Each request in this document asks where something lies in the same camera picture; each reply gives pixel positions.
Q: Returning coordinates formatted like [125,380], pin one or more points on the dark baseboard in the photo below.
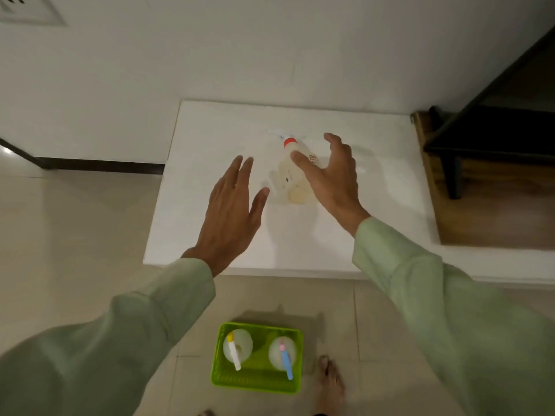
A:
[99,165]

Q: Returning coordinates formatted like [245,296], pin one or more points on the person's left thumb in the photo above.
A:
[260,204]

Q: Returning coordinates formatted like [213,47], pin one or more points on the clear plastic bottle red cap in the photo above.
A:
[291,179]

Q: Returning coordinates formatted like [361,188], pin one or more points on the person's right forearm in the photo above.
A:
[455,324]

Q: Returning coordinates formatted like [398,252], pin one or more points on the dark table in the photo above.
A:
[498,134]

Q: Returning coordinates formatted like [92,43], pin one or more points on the person's left middle finger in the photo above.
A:
[233,172]

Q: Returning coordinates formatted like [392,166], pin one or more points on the person's left hand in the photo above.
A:
[227,220]

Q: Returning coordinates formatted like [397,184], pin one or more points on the clear bottle pink blue nozzle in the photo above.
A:
[281,353]

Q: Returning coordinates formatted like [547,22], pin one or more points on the clear bottle yellow white nozzle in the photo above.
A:
[239,344]

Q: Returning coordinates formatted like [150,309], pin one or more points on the wooden platform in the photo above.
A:
[494,216]

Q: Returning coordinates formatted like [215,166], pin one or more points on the green plastic basket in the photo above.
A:
[256,376]

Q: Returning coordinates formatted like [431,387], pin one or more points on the white wall socket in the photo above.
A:
[28,8]

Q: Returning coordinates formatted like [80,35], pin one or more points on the person's right thumb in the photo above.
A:
[303,165]

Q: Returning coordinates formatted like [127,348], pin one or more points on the person's right hand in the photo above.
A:
[336,186]

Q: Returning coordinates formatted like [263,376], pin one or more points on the person's left forearm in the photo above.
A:
[108,342]

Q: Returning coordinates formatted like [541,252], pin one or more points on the person's right foot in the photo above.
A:
[329,385]

